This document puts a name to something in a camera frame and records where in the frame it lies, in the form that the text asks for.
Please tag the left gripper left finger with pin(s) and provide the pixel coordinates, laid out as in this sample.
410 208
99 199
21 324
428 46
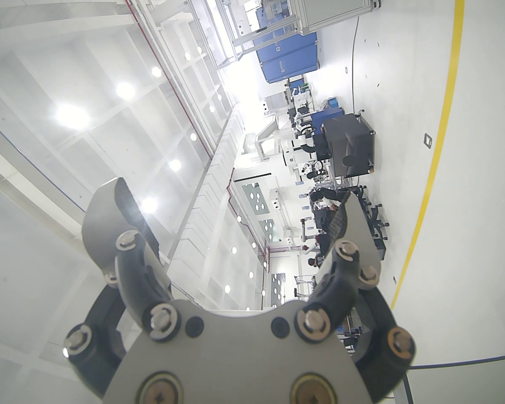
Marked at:
128 271

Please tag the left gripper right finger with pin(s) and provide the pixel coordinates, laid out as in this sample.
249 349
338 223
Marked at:
341 275

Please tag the person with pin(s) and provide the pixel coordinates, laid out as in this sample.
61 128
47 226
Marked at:
326 195

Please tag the black box cart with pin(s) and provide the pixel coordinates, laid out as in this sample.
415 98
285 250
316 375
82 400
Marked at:
347 144

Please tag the blue machine cabinet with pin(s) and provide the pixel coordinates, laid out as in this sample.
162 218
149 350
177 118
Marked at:
288 54

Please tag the clear panel metal frame enclosure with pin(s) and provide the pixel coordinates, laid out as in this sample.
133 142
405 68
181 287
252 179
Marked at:
219 22

